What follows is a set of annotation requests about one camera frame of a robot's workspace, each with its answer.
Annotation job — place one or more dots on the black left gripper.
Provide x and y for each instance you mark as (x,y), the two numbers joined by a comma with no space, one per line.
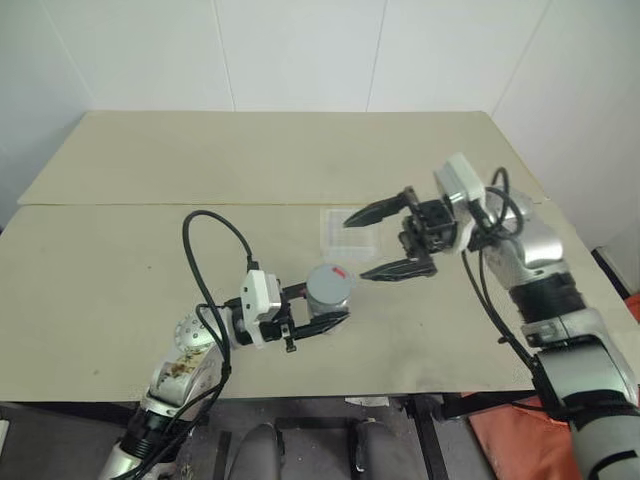
(281,331)

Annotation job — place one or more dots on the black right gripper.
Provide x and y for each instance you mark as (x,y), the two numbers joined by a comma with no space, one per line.
(434,227)

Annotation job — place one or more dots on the clear jar body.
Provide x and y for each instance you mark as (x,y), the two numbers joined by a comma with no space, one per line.
(327,310)

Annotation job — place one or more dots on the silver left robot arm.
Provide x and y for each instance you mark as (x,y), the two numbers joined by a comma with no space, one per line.
(190,336)

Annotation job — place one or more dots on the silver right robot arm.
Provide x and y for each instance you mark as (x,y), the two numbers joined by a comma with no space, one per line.
(540,246)

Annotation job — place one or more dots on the grey jar lid red mark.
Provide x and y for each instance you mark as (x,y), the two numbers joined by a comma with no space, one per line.
(327,285)

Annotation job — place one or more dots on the clear plastic box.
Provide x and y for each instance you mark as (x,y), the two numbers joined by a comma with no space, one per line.
(350,241)

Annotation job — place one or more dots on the white panel with black edge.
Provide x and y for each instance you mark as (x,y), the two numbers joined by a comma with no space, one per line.
(614,267)

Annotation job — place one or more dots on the orange cloth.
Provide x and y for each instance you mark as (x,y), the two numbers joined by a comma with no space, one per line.
(520,440)

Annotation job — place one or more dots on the red object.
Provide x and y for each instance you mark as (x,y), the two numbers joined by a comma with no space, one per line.
(634,307)

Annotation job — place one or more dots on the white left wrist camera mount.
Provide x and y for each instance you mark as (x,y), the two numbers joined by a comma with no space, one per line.
(257,300)

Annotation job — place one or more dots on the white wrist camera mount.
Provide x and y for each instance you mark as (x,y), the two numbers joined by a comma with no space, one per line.
(460,175)
(257,300)

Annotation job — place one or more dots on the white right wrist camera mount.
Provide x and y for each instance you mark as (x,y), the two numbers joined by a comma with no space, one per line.
(460,175)

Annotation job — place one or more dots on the black metal table frame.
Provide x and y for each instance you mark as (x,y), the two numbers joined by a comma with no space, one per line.
(427,440)

